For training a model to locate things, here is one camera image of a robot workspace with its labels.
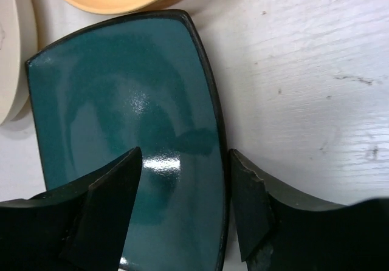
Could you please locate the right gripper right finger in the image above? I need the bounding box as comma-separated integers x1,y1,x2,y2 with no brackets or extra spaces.
229,149,388,270

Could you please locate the cream round plate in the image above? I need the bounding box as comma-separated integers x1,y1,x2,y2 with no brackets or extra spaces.
1,0,38,125

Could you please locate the teal square plate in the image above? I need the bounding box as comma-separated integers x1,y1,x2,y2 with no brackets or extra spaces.
26,10,229,270

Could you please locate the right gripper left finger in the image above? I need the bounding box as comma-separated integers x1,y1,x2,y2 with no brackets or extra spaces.
1,147,142,270

